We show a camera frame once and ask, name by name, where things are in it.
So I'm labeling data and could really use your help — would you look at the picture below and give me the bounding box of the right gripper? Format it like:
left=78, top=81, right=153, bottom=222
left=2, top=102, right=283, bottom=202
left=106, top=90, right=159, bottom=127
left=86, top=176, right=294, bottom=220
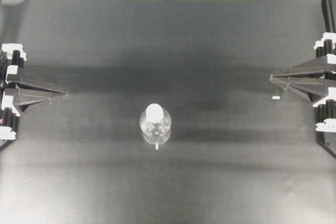
left=271, top=33, right=335, bottom=132

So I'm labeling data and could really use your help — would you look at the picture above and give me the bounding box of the black frame post right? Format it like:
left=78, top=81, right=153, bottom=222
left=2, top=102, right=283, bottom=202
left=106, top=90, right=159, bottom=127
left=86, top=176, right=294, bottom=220
left=322, top=0, right=335, bottom=33

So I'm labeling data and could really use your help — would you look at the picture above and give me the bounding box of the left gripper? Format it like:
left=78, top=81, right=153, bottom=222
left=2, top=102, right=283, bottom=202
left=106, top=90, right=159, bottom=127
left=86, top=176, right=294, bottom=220
left=1, top=44, right=68, bottom=140

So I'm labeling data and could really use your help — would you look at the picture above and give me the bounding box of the clear plastic bottle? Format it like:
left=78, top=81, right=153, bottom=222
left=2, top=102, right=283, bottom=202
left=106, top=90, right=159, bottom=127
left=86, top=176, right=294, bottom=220
left=139, top=107, right=172, bottom=145

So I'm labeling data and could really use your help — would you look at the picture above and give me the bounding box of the white bottle cap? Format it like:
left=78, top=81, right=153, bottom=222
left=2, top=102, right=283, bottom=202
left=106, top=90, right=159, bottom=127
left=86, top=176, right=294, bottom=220
left=145, top=103, right=164, bottom=123

